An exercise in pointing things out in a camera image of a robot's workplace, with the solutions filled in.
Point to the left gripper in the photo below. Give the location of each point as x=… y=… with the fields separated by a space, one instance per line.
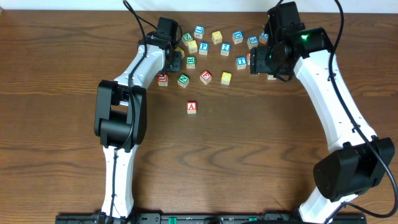
x=176 y=66

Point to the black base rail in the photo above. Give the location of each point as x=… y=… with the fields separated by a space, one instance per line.
x=156 y=218

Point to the green 4 block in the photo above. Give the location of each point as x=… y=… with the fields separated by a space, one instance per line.
x=271 y=77

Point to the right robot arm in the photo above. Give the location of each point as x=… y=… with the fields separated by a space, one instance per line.
x=358 y=159

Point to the red U block right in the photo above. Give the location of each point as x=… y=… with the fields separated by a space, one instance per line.
x=248 y=58

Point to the green R block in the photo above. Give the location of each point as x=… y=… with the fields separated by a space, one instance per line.
x=191 y=62

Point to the blue D block right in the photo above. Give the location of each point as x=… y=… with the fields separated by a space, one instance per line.
x=263 y=38

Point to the blue d block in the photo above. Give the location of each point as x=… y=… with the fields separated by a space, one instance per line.
x=237 y=36
x=263 y=38

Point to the blue D block left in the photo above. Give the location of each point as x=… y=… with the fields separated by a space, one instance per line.
x=237 y=36

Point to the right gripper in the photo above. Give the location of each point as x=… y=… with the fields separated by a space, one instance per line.
x=258 y=60

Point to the blue 2 block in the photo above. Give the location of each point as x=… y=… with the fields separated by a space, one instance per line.
x=225 y=49

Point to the red A block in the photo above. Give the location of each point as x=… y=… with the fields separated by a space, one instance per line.
x=191 y=107

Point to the yellow block middle left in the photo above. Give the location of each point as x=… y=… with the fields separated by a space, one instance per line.
x=178 y=49

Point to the red u block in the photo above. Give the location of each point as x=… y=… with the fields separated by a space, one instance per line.
x=248 y=58
x=163 y=80

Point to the yellow block top middle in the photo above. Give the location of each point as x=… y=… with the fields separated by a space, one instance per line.
x=217 y=37

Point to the green N block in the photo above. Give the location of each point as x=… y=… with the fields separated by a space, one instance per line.
x=183 y=80

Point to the blue 5 block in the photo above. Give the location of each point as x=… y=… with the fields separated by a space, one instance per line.
x=252 y=42

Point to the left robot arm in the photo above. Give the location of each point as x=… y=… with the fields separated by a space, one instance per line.
x=121 y=114

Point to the yellow O block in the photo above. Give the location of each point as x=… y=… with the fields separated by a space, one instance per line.
x=226 y=78

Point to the blue P block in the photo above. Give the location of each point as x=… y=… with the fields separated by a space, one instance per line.
x=203 y=48

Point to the blue L block top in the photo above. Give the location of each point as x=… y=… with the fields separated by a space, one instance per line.
x=199 y=32

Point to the red U block left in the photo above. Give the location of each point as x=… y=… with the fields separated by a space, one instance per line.
x=163 y=80

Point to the green Z block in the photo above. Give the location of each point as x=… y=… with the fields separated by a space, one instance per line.
x=186 y=38

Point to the blue T block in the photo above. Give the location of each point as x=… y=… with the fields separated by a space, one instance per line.
x=241 y=63

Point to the red E block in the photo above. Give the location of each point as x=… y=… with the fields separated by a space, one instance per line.
x=206 y=77

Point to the yellow S block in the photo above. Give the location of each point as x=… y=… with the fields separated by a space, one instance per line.
x=192 y=46

